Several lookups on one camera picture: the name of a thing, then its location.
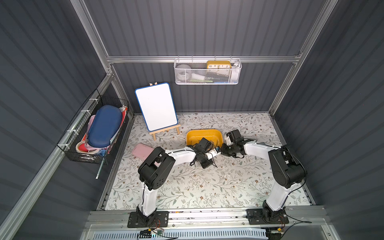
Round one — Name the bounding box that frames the wooden easel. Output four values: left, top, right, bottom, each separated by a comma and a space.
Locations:
150, 83, 181, 140

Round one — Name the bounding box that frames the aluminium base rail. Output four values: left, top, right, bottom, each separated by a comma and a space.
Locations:
85, 206, 331, 230

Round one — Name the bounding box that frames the white wire wall basket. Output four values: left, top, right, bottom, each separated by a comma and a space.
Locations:
174, 58, 243, 85

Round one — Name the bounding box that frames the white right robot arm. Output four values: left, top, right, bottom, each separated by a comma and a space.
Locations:
222, 130, 307, 213

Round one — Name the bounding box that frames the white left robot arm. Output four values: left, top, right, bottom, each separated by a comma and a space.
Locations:
138, 138, 222, 217

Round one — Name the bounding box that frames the pink phone case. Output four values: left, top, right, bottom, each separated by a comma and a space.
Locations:
132, 143, 154, 167

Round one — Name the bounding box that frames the black wire side basket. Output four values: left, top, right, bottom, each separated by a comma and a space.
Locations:
58, 91, 130, 165

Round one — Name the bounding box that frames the yellow plastic storage box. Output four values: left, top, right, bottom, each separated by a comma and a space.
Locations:
186, 129, 223, 147

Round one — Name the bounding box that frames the blue oval case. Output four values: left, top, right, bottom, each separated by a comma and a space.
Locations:
87, 105, 123, 148

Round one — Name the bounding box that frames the yellow clock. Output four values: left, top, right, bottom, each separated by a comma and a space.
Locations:
207, 60, 232, 69

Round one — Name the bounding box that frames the white board with blue frame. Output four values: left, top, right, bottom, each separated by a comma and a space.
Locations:
135, 83, 179, 132

